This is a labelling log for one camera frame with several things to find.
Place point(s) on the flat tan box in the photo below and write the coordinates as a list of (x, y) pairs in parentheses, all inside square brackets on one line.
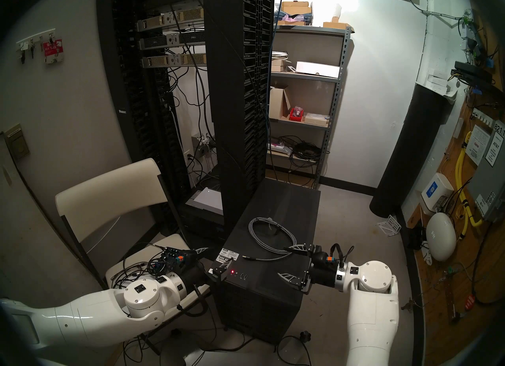
[(315, 119)]

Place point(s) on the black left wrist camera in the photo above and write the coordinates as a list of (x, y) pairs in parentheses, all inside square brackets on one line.
[(180, 259)]

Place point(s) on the white flat network device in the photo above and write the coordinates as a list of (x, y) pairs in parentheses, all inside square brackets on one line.
[(205, 200)]

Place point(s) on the grey metal shelving unit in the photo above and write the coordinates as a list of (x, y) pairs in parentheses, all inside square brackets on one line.
[(311, 31)]

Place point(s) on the white key rack with keys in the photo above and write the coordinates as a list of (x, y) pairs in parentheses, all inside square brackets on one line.
[(35, 38)]

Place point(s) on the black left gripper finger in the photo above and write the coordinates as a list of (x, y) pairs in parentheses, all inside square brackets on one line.
[(218, 273), (201, 250)]

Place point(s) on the beige wall plate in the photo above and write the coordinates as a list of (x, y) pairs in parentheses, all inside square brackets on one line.
[(16, 142)]

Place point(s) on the small red box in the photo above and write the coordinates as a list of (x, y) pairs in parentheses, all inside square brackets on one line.
[(296, 114)]

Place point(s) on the red and white tag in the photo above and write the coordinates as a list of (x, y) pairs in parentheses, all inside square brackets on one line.
[(53, 52)]

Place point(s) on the white notice paper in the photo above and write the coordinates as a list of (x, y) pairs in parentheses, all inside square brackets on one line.
[(477, 144)]

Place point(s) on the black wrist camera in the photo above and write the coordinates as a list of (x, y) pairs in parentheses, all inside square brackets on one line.
[(335, 255), (180, 259)]

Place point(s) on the black power adapter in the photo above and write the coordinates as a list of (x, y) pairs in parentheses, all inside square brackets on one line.
[(416, 239)]

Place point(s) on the open cardboard box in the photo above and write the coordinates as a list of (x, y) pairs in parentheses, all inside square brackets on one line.
[(277, 103)]

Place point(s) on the grey metal electrical box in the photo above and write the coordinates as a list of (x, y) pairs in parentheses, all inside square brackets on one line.
[(489, 188)]

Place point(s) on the black Dell rack server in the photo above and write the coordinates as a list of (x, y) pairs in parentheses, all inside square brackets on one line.
[(173, 41)]

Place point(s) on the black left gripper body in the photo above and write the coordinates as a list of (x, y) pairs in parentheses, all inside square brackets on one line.
[(195, 276)]

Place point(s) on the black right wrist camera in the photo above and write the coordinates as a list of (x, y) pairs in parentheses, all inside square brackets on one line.
[(335, 255)]

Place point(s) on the stack of small white cartons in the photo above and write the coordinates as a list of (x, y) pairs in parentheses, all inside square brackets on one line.
[(438, 83)]

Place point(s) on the white pink packet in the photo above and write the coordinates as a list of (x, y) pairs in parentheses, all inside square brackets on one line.
[(278, 148)]

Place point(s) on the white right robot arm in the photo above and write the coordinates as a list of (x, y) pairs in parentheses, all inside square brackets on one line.
[(371, 318)]

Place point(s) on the large brown cardboard box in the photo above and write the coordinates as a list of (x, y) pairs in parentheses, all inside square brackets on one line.
[(296, 8)]

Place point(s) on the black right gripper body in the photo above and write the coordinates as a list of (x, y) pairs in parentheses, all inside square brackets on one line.
[(323, 276)]

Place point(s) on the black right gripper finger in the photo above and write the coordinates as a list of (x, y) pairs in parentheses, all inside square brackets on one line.
[(300, 249), (292, 279)]

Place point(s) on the black server rack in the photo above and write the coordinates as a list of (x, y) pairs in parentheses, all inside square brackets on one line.
[(232, 93)]

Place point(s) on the black electronics board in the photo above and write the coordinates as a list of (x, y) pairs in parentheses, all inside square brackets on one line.
[(171, 255)]

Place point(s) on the black workstation tower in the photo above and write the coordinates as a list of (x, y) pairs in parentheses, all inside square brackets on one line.
[(276, 211)]

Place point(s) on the white oval router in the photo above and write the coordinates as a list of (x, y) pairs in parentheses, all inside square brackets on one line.
[(441, 237)]

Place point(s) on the small brown cardboard box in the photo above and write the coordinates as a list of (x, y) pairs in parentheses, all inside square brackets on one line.
[(335, 25)]

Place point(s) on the white box with blue label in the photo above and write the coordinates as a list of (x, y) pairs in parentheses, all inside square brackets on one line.
[(436, 191)]

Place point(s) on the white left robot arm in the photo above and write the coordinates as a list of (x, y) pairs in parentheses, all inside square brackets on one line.
[(79, 318)]

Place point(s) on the wall power outlet box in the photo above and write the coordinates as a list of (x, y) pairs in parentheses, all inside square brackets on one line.
[(203, 142)]

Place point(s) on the black modem box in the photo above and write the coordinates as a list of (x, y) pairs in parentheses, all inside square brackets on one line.
[(471, 71)]

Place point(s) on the white flat box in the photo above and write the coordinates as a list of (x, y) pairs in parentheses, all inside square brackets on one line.
[(317, 69)]

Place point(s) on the beige rack server unit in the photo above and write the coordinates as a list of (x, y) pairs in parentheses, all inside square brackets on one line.
[(173, 60), (169, 18)]

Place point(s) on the cream folding chair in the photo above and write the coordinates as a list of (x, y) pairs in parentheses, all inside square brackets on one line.
[(106, 191)]

